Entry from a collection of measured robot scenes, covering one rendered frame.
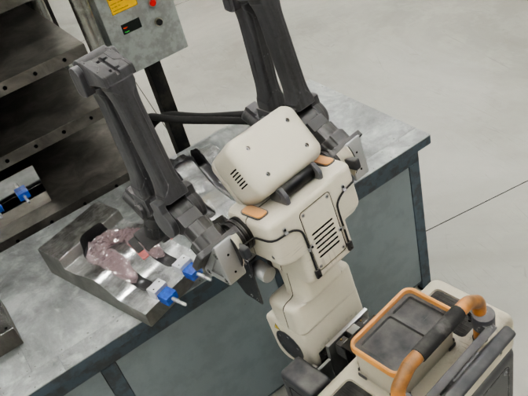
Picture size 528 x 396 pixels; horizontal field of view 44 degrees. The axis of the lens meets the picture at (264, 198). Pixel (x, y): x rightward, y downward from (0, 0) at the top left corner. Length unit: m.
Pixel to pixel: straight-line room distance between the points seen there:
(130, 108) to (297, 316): 0.68
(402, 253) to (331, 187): 1.17
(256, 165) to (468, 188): 2.08
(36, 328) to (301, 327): 0.84
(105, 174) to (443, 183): 1.69
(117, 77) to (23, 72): 1.12
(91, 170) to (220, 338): 0.93
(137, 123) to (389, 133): 1.21
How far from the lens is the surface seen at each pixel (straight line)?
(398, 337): 1.59
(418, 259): 2.76
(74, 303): 2.14
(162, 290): 1.93
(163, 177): 1.48
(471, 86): 4.19
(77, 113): 2.63
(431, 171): 3.52
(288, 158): 1.47
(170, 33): 2.72
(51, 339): 2.08
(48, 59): 2.50
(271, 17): 1.61
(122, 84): 1.40
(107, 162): 2.76
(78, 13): 2.43
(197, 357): 2.26
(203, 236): 1.47
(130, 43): 2.66
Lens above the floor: 2.15
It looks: 37 degrees down
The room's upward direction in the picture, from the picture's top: 16 degrees counter-clockwise
